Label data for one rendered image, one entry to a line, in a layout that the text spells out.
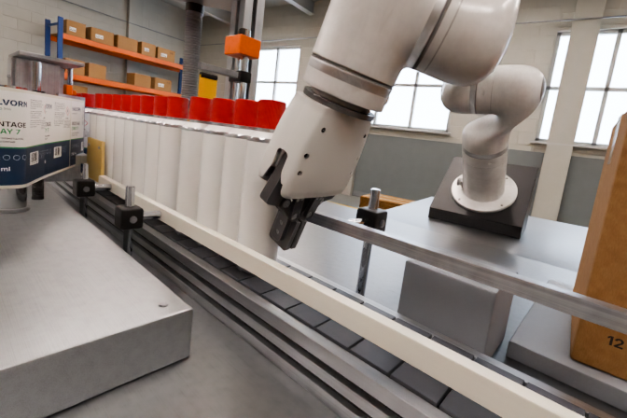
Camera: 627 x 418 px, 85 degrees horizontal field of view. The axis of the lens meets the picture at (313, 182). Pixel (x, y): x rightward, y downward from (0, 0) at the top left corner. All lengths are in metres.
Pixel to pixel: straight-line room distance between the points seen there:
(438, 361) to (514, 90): 0.75
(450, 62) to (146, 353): 0.35
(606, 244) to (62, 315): 0.50
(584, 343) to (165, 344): 0.42
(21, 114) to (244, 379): 0.50
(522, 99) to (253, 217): 0.72
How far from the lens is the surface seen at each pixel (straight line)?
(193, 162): 0.52
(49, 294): 0.40
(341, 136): 0.33
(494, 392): 0.27
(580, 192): 5.84
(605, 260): 0.46
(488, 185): 1.13
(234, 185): 0.44
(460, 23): 0.31
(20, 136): 0.67
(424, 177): 6.06
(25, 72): 0.96
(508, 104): 0.95
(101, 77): 7.93
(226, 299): 0.41
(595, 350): 0.48
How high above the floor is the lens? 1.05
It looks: 8 degrees down
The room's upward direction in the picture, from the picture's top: 7 degrees clockwise
